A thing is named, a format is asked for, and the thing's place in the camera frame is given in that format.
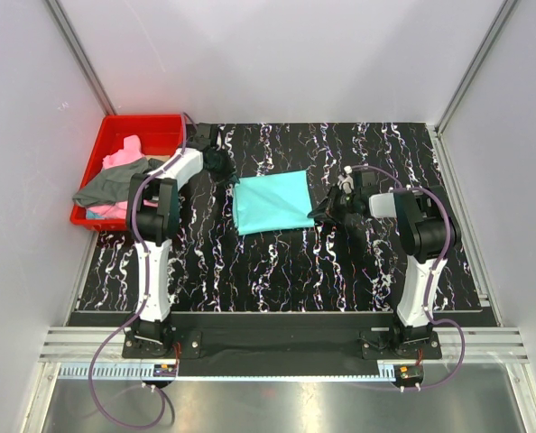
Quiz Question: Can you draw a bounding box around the right aluminium corner post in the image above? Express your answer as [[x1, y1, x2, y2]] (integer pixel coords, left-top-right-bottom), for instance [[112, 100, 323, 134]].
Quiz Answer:
[[434, 0, 520, 136]]

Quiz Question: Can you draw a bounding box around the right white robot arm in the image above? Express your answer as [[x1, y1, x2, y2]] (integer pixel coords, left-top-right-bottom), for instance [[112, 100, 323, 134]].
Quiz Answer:
[[308, 187, 460, 359]]

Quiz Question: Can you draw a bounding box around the white slotted cable duct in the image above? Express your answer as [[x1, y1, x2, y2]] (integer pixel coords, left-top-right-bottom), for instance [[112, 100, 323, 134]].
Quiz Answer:
[[58, 364, 425, 382]]

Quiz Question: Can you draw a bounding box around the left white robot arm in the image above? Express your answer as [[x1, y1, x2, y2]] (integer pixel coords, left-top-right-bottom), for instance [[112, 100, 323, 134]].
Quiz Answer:
[[125, 145, 238, 357]]

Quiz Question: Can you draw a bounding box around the pink t shirt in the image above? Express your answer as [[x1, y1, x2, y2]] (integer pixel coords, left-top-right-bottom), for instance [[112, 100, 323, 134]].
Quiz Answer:
[[86, 135, 144, 220]]

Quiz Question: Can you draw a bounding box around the aluminium corner post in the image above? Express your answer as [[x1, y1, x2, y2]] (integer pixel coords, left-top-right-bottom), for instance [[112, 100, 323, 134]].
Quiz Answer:
[[434, 0, 520, 136], [42, 0, 116, 115]]

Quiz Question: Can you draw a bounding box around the teal t shirt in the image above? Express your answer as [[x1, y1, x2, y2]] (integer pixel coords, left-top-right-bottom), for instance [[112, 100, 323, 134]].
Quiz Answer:
[[232, 170, 314, 235]]

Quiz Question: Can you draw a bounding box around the grey t shirt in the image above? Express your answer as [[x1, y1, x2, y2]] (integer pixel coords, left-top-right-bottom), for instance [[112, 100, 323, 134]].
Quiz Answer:
[[72, 157, 163, 207]]

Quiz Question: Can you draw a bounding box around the red plastic bin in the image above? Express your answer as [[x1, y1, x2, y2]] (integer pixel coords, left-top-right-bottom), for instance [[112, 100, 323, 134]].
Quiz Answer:
[[70, 115, 186, 231]]

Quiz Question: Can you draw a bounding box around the left aluminium corner post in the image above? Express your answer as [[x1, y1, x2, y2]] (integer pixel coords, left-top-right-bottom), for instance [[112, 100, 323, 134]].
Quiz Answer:
[[42, 0, 116, 115]]

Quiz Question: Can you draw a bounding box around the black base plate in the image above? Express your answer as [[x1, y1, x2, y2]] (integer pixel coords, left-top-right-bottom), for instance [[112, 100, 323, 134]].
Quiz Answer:
[[67, 310, 497, 378]]

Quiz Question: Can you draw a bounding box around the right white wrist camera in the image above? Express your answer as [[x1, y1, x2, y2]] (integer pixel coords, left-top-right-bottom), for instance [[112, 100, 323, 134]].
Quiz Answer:
[[337, 166, 380, 195]]

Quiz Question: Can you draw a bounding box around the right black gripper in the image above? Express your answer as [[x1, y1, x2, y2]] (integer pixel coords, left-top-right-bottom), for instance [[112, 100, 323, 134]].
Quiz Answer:
[[308, 184, 360, 224]]

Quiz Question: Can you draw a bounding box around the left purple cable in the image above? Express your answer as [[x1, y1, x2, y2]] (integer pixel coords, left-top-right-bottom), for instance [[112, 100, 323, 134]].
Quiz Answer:
[[87, 111, 201, 429]]

